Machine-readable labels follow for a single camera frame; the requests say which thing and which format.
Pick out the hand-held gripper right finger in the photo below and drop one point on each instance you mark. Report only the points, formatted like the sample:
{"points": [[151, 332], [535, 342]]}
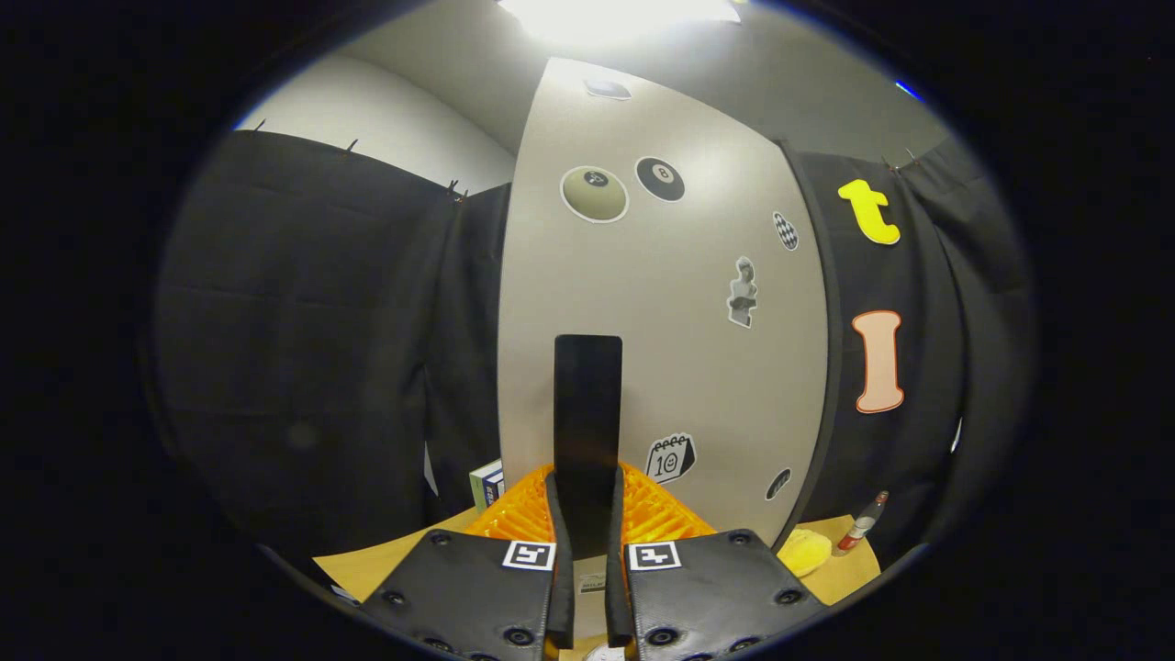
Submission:
{"points": [[617, 569]]}

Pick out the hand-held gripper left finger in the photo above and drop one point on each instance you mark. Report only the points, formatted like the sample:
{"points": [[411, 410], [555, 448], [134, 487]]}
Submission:
{"points": [[561, 569]]}

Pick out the dark grey shoe cabinet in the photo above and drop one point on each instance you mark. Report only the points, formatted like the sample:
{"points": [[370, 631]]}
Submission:
{"points": [[831, 367]]}

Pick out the blue spine book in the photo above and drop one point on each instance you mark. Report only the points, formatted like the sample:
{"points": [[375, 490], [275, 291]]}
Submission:
{"points": [[494, 482]]}

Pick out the green spine book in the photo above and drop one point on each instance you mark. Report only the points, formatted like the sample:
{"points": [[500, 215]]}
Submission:
{"points": [[476, 487]]}

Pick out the yellow fuzzy plush item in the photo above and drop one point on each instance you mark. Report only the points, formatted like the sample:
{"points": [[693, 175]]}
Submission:
{"points": [[804, 553]]}

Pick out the small red cap bottle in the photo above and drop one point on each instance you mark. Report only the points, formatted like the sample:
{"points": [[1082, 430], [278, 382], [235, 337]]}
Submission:
{"points": [[863, 523]]}

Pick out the black backdrop cloth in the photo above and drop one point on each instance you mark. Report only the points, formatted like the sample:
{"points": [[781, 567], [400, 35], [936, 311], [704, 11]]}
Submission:
{"points": [[303, 349]]}

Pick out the large ceiling light panel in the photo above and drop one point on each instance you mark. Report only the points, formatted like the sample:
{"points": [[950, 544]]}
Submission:
{"points": [[615, 16]]}

